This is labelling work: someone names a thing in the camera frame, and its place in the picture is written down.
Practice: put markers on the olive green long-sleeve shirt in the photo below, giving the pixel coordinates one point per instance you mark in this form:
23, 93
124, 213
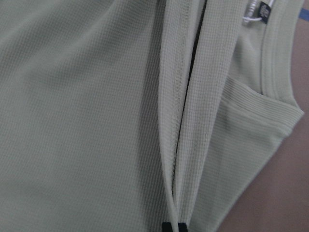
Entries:
118, 115

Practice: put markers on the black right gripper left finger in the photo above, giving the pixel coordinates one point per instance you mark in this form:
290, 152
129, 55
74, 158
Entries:
166, 227

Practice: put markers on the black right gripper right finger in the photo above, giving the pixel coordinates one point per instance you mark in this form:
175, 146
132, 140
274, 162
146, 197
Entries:
182, 227

